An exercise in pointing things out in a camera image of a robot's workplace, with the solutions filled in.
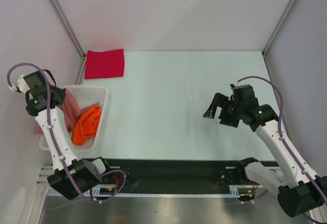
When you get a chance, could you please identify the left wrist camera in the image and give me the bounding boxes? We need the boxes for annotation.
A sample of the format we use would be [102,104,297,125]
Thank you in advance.
[9,71,45,94]

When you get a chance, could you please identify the right aluminium frame post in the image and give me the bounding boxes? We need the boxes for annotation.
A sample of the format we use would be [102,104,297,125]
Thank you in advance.
[262,0,299,58]

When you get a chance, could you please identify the white slotted cable duct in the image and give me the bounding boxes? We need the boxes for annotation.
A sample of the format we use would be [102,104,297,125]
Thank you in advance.
[47,185,256,198]

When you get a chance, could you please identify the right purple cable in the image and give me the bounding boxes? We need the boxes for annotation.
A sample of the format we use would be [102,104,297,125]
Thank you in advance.
[236,76,327,223]

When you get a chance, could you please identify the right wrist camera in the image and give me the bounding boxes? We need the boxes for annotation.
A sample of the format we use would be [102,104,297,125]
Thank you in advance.
[230,84,255,103]

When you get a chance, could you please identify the purple cable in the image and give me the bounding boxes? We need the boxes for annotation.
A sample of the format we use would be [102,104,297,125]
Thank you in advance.
[236,76,327,223]
[6,63,127,204]

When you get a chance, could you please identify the white plastic basket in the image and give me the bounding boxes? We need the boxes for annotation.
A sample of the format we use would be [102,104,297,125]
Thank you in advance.
[51,85,108,153]

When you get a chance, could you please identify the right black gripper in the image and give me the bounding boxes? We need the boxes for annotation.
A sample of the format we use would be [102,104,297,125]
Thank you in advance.
[203,92,244,128]

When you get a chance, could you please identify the salmon pink t shirt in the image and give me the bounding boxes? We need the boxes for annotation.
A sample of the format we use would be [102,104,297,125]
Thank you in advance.
[35,89,100,134]

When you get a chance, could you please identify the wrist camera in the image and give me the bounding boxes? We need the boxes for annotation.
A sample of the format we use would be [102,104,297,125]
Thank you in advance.
[9,71,45,94]
[230,84,255,103]

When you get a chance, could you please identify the folded red t shirt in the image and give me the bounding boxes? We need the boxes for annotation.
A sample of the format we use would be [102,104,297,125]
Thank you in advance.
[84,49,125,80]

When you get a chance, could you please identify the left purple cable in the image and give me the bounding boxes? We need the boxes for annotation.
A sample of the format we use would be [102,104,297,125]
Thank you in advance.
[6,63,127,204]

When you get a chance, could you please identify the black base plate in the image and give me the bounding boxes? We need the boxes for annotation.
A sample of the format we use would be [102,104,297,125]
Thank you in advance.
[100,159,259,193]

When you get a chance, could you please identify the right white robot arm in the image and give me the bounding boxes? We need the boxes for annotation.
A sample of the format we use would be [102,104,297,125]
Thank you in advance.
[203,86,326,217]

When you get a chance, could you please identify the orange t shirt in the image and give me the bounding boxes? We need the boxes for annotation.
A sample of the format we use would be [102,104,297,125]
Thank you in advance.
[71,106,102,146]

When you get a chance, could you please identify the left aluminium frame post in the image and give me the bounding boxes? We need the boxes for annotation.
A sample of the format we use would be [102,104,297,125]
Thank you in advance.
[48,0,85,59]

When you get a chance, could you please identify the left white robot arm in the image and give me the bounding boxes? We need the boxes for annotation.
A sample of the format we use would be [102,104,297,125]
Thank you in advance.
[25,85,113,200]

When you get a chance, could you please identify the aluminium frame post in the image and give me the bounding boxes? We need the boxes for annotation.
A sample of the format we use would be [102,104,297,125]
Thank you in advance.
[262,0,299,58]
[48,0,85,59]

